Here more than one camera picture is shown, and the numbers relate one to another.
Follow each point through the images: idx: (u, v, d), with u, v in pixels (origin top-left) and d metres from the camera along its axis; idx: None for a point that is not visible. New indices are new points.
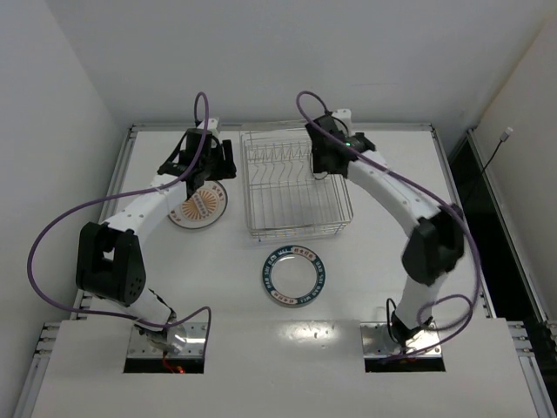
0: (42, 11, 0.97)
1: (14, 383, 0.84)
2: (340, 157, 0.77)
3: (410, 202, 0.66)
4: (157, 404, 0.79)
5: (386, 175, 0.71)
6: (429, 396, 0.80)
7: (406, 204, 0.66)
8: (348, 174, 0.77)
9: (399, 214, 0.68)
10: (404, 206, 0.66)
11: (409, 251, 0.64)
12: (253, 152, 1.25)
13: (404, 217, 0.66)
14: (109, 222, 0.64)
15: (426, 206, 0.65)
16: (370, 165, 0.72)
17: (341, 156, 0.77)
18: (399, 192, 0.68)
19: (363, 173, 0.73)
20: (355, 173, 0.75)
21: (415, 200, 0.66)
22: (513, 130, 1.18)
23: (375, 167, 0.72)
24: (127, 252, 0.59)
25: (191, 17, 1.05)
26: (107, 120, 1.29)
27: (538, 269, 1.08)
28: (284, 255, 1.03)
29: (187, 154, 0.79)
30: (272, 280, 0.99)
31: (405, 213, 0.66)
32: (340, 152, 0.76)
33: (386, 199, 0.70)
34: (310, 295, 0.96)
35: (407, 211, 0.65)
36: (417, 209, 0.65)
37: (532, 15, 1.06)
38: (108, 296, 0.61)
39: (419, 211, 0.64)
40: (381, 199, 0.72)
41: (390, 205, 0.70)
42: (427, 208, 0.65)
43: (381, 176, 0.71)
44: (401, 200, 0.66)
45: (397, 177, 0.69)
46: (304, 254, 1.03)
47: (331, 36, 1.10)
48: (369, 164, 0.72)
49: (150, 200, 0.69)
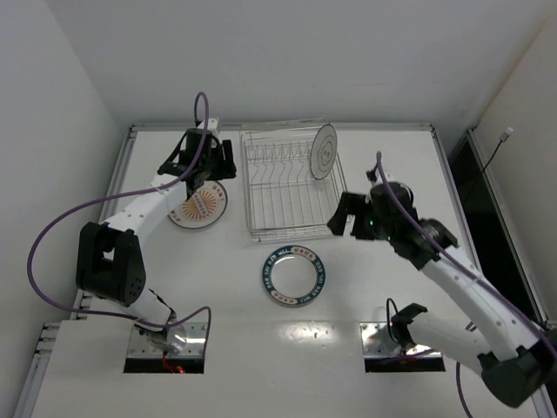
0: (42, 10, 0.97)
1: (14, 383, 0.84)
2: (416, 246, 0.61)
3: (506, 324, 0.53)
4: (157, 404, 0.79)
5: (476, 283, 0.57)
6: (430, 397, 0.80)
7: (500, 326, 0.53)
8: (423, 268, 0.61)
9: (486, 332, 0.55)
10: (497, 328, 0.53)
11: (497, 374, 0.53)
12: (253, 152, 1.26)
13: (495, 338, 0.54)
14: (109, 222, 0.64)
15: (525, 333, 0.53)
16: (455, 267, 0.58)
17: (415, 246, 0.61)
18: (492, 309, 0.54)
19: (445, 275, 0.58)
20: (433, 272, 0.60)
21: (511, 320, 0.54)
22: (513, 130, 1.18)
23: (462, 271, 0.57)
24: (126, 252, 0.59)
25: (191, 17, 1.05)
26: (107, 119, 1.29)
27: (539, 269, 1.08)
28: (283, 255, 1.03)
29: (187, 154, 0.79)
30: (272, 280, 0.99)
31: (497, 336, 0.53)
32: (414, 239, 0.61)
33: (473, 312, 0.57)
34: (310, 295, 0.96)
35: (504, 336, 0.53)
36: (514, 333, 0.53)
37: (532, 15, 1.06)
38: (108, 297, 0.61)
39: (517, 336, 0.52)
40: (466, 308, 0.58)
41: (474, 315, 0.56)
42: (526, 334, 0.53)
43: (470, 286, 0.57)
44: (493, 320, 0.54)
45: (489, 289, 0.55)
46: (304, 254, 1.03)
47: (331, 36, 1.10)
48: (455, 265, 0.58)
49: (150, 200, 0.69)
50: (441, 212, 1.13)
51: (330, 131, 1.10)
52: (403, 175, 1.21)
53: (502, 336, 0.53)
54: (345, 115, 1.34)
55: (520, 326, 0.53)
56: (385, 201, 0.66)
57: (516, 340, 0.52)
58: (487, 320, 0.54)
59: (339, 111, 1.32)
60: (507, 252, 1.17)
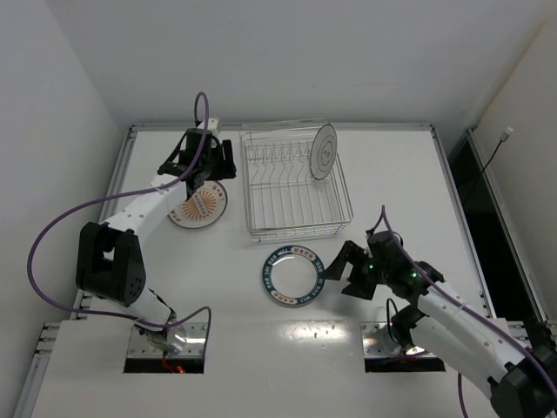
0: (42, 11, 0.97)
1: (14, 383, 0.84)
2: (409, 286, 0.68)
3: (493, 344, 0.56)
4: (157, 404, 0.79)
5: (462, 309, 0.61)
6: (430, 397, 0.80)
7: (487, 347, 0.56)
8: (419, 306, 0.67)
9: (480, 357, 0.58)
10: (485, 349, 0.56)
11: (500, 397, 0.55)
12: (253, 152, 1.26)
13: (486, 360, 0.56)
14: (109, 222, 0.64)
15: (513, 350, 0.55)
16: (442, 298, 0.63)
17: (408, 286, 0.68)
18: (479, 331, 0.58)
19: (435, 307, 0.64)
20: (426, 307, 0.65)
21: (497, 340, 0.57)
22: (513, 129, 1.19)
23: (448, 300, 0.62)
24: (126, 252, 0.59)
25: (191, 16, 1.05)
26: (107, 119, 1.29)
27: (539, 269, 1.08)
28: (284, 255, 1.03)
29: (187, 155, 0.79)
30: (272, 280, 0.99)
31: (487, 356, 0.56)
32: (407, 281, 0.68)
33: (463, 338, 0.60)
34: (310, 295, 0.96)
35: (492, 355, 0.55)
36: (502, 352, 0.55)
37: (532, 14, 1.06)
38: (108, 296, 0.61)
39: (505, 354, 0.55)
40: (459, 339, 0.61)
41: (467, 344, 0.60)
42: (514, 352, 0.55)
43: (456, 312, 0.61)
44: (481, 341, 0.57)
45: (474, 314, 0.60)
46: (304, 254, 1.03)
47: (331, 36, 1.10)
48: (442, 296, 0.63)
49: (150, 201, 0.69)
50: (441, 212, 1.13)
51: (330, 131, 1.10)
52: (403, 175, 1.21)
53: (490, 357, 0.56)
54: (345, 115, 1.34)
55: (506, 345, 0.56)
56: (381, 247, 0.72)
57: (503, 359, 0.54)
58: (476, 343, 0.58)
59: (339, 111, 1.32)
60: (507, 252, 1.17)
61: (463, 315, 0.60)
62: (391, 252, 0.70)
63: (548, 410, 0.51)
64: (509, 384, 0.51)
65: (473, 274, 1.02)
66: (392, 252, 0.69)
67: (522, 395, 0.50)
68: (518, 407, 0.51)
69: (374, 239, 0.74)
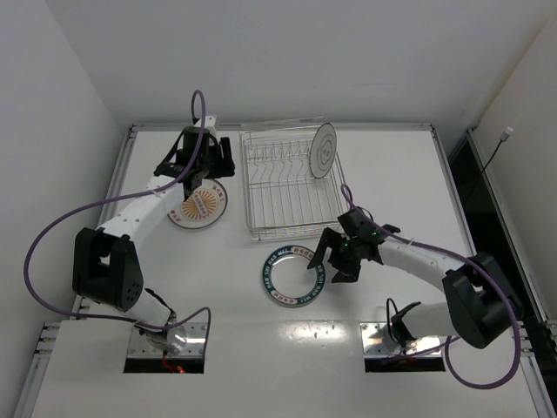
0: (42, 10, 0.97)
1: (14, 383, 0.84)
2: (373, 247, 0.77)
3: (437, 260, 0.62)
4: (157, 404, 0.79)
5: (412, 245, 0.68)
6: (430, 397, 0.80)
7: (432, 262, 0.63)
8: (384, 259, 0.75)
9: (432, 279, 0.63)
10: (431, 266, 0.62)
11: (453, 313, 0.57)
12: (253, 152, 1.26)
13: (434, 277, 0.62)
14: (104, 227, 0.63)
15: (455, 262, 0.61)
16: (397, 240, 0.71)
17: (372, 247, 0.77)
18: (425, 255, 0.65)
19: (392, 251, 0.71)
20: (387, 254, 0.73)
21: (441, 258, 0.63)
22: (513, 130, 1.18)
23: (400, 241, 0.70)
24: (122, 259, 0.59)
25: (191, 17, 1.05)
26: (107, 120, 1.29)
27: (539, 269, 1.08)
28: (284, 255, 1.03)
29: (184, 154, 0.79)
30: (272, 280, 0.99)
31: (435, 273, 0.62)
32: (372, 244, 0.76)
33: (418, 270, 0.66)
34: (310, 295, 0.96)
35: (436, 267, 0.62)
36: (445, 265, 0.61)
37: (532, 15, 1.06)
38: (105, 302, 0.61)
39: (447, 265, 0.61)
40: (416, 273, 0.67)
41: (421, 273, 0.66)
42: (456, 263, 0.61)
43: (406, 247, 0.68)
44: (427, 261, 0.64)
45: (421, 244, 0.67)
46: (304, 254, 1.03)
47: (330, 36, 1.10)
48: (396, 239, 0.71)
49: (146, 205, 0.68)
50: (441, 212, 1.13)
51: (330, 130, 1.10)
52: (402, 175, 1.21)
53: (435, 270, 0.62)
54: (345, 116, 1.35)
55: (449, 259, 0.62)
56: (348, 220, 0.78)
57: (445, 267, 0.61)
58: (425, 265, 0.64)
59: (339, 111, 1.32)
60: (506, 252, 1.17)
61: (412, 248, 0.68)
62: (356, 221, 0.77)
63: (493, 309, 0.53)
64: (448, 284, 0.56)
65: None
66: (358, 220, 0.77)
67: (465, 293, 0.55)
68: (463, 308, 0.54)
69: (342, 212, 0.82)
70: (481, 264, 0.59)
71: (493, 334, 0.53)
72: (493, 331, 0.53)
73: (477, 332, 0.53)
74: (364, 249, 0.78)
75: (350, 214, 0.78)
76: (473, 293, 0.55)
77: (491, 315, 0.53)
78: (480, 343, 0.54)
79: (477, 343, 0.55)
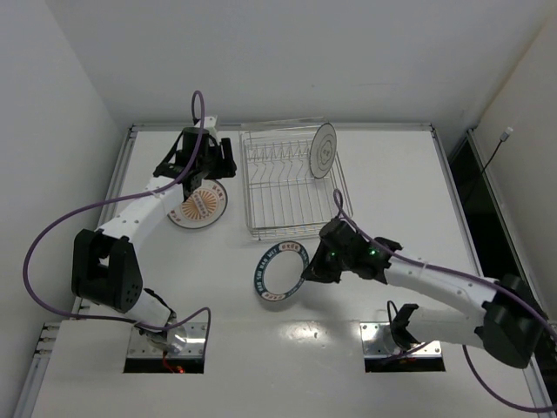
0: (41, 10, 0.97)
1: (14, 383, 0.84)
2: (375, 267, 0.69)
3: (465, 289, 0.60)
4: (157, 404, 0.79)
5: (426, 268, 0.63)
6: (431, 396, 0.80)
7: (461, 293, 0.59)
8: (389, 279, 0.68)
9: (457, 305, 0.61)
10: (460, 297, 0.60)
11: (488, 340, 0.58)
12: (253, 152, 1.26)
13: (466, 307, 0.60)
14: (104, 228, 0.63)
15: (482, 288, 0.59)
16: (404, 263, 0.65)
17: (371, 266, 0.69)
18: (448, 283, 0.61)
19: (400, 275, 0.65)
20: (395, 278, 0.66)
21: (467, 285, 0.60)
22: (513, 130, 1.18)
23: (411, 264, 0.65)
24: (121, 259, 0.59)
25: (191, 18, 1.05)
26: (107, 120, 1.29)
27: (538, 269, 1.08)
28: (273, 255, 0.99)
29: (184, 155, 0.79)
30: (265, 282, 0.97)
31: (465, 303, 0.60)
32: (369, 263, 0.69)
33: (439, 295, 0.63)
34: (296, 286, 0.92)
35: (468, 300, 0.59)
36: (474, 294, 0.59)
37: (532, 15, 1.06)
38: (104, 304, 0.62)
39: (479, 296, 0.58)
40: (432, 295, 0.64)
41: (442, 298, 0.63)
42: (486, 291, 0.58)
43: (422, 273, 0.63)
44: (453, 291, 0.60)
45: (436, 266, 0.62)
46: (291, 248, 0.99)
47: (330, 35, 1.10)
48: (404, 261, 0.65)
49: (145, 205, 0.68)
50: (441, 212, 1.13)
51: (330, 130, 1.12)
52: (402, 175, 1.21)
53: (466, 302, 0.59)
54: (345, 115, 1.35)
55: (477, 286, 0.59)
56: (334, 239, 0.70)
57: (479, 300, 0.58)
58: (450, 295, 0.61)
59: (339, 111, 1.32)
60: (506, 252, 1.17)
61: (429, 273, 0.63)
62: (345, 239, 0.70)
63: (532, 334, 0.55)
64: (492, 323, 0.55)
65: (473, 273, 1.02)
66: (346, 237, 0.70)
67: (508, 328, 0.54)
68: (507, 341, 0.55)
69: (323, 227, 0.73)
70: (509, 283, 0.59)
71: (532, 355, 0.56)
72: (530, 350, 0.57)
73: (520, 358, 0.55)
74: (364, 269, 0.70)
75: (337, 232, 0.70)
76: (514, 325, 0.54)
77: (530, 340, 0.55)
78: (518, 363, 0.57)
79: (514, 363, 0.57)
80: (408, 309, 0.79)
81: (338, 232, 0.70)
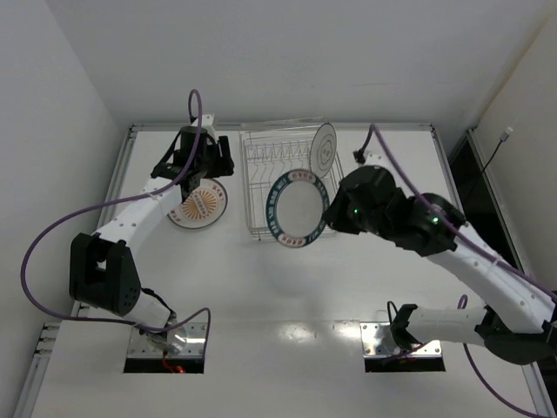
0: (42, 10, 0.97)
1: (14, 383, 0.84)
2: (428, 234, 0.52)
3: (527, 301, 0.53)
4: (157, 404, 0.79)
5: (495, 264, 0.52)
6: (431, 396, 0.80)
7: (526, 307, 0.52)
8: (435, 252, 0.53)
9: (504, 311, 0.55)
10: (521, 308, 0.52)
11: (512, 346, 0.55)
12: (252, 152, 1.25)
13: (517, 319, 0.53)
14: (101, 232, 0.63)
15: (540, 302, 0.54)
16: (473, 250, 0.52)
17: (423, 234, 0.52)
18: (514, 290, 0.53)
19: (465, 262, 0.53)
20: (451, 258, 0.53)
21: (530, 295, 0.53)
22: (513, 130, 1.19)
23: (481, 254, 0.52)
24: (118, 264, 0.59)
25: (191, 18, 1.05)
26: (107, 120, 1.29)
27: (539, 269, 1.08)
28: (284, 188, 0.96)
29: (182, 155, 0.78)
30: (278, 223, 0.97)
31: (519, 313, 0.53)
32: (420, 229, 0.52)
33: (491, 294, 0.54)
34: (318, 230, 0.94)
35: (530, 317, 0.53)
36: (534, 309, 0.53)
37: (531, 15, 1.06)
38: (103, 307, 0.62)
39: (540, 314, 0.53)
40: (480, 292, 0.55)
41: (490, 297, 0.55)
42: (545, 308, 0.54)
43: (490, 268, 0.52)
44: (516, 301, 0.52)
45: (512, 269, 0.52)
46: (303, 178, 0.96)
47: (330, 34, 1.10)
48: (473, 248, 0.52)
49: (143, 209, 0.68)
50: None
51: (330, 130, 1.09)
52: None
53: (526, 317, 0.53)
54: (346, 116, 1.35)
55: (538, 300, 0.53)
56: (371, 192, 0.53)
57: (540, 319, 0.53)
58: (509, 303, 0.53)
59: (339, 111, 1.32)
60: (508, 252, 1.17)
61: (498, 271, 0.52)
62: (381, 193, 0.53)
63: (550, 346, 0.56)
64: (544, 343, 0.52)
65: None
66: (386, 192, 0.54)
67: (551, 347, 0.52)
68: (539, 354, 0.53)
69: (351, 177, 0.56)
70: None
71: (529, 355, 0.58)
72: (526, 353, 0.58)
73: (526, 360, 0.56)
74: (411, 235, 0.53)
75: (376, 182, 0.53)
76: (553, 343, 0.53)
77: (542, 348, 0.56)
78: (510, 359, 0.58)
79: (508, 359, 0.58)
80: (409, 309, 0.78)
81: (378, 182, 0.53)
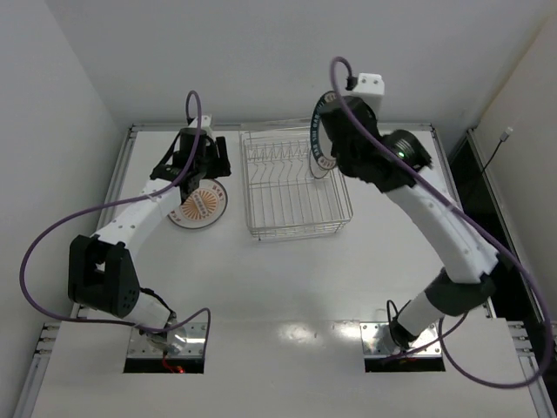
0: (42, 10, 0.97)
1: (14, 383, 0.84)
2: (389, 168, 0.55)
3: (472, 251, 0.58)
4: (157, 404, 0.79)
5: (449, 211, 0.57)
6: (431, 395, 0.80)
7: (469, 255, 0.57)
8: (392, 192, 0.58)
9: (451, 259, 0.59)
10: (466, 256, 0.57)
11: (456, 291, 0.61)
12: (252, 152, 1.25)
13: (459, 266, 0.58)
14: (100, 234, 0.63)
15: (482, 253, 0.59)
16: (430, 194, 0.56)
17: (384, 171, 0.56)
18: (461, 239, 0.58)
19: (420, 204, 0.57)
20: (405, 197, 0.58)
21: (474, 246, 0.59)
22: (513, 130, 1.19)
23: (437, 198, 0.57)
24: (117, 266, 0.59)
25: (191, 18, 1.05)
26: (107, 120, 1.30)
27: (539, 269, 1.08)
28: None
29: (181, 157, 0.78)
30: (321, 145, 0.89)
31: (463, 261, 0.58)
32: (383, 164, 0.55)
33: (441, 239, 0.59)
34: None
35: (471, 265, 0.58)
36: (477, 259, 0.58)
37: (532, 15, 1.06)
38: (102, 309, 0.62)
39: (479, 265, 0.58)
40: (431, 234, 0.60)
41: (439, 240, 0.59)
42: (485, 260, 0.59)
43: (443, 213, 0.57)
44: (461, 249, 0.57)
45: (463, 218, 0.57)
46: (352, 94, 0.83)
47: (330, 34, 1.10)
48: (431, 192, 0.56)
49: (142, 211, 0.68)
50: None
51: None
52: None
53: (468, 264, 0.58)
54: None
55: (479, 251, 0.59)
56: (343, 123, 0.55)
57: (479, 269, 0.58)
58: (455, 250, 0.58)
59: None
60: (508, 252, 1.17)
61: (449, 217, 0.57)
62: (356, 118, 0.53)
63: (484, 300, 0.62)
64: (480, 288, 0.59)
65: None
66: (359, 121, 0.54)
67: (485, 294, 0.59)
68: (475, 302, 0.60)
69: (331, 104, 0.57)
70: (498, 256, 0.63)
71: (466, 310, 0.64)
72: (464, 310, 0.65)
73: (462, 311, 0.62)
74: (373, 168, 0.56)
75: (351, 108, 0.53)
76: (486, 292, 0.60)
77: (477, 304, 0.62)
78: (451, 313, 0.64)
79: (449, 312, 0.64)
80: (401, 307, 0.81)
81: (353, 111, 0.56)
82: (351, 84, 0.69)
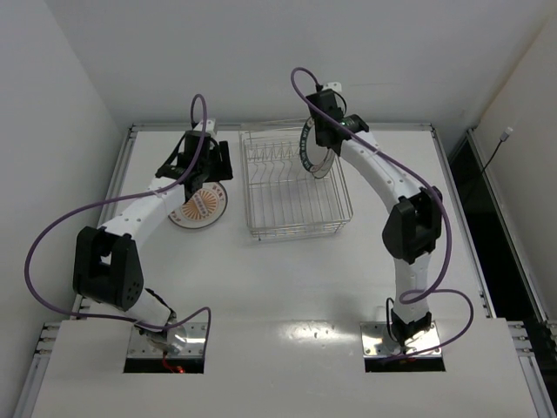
0: (42, 10, 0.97)
1: (14, 383, 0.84)
2: (335, 133, 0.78)
3: (394, 181, 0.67)
4: (157, 405, 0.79)
5: (376, 155, 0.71)
6: (430, 395, 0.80)
7: (389, 183, 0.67)
8: (342, 151, 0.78)
9: (384, 194, 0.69)
10: (386, 185, 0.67)
11: (392, 229, 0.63)
12: (252, 152, 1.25)
13: (387, 196, 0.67)
14: (106, 226, 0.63)
15: (409, 186, 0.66)
16: (360, 144, 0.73)
17: (335, 135, 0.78)
18: (385, 171, 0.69)
19: (354, 152, 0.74)
20: (348, 152, 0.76)
21: (399, 179, 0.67)
22: (513, 130, 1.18)
23: (366, 147, 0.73)
24: (124, 259, 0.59)
25: (191, 18, 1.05)
26: (107, 120, 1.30)
27: (539, 269, 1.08)
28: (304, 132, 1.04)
29: (185, 157, 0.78)
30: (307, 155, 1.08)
31: (388, 192, 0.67)
32: (335, 131, 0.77)
33: (374, 180, 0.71)
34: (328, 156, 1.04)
35: (391, 192, 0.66)
36: (399, 189, 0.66)
37: (532, 15, 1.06)
38: (106, 302, 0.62)
39: (400, 191, 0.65)
40: (368, 178, 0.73)
41: (373, 181, 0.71)
42: (409, 191, 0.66)
43: (371, 156, 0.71)
44: (385, 180, 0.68)
45: (384, 157, 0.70)
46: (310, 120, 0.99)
47: (330, 35, 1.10)
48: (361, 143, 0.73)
49: (148, 205, 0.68)
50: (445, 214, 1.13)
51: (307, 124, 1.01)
52: None
53: (389, 192, 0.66)
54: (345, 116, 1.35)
55: (405, 184, 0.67)
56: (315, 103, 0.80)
57: (399, 194, 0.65)
58: (381, 182, 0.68)
59: None
60: (507, 252, 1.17)
61: (376, 158, 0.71)
62: (325, 104, 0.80)
63: (423, 239, 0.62)
64: (398, 212, 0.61)
65: (473, 274, 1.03)
66: (325, 104, 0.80)
67: (406, 218, 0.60)
68: (400, 231, 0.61)
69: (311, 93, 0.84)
70: (439, 194, 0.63)
71: (412, 250, 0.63)
72: (415, 253, 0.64)
73: (401, 249, 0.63)
74: (325, 134, 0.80)
75: (320, 97, 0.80)
76: (412, 218, 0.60)
77: (418, 240, 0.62)
78: (402, 258, 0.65)
79: (398, 254, 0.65)
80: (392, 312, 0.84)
81: (324, 95, 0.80)
82: (319, 86, 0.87)
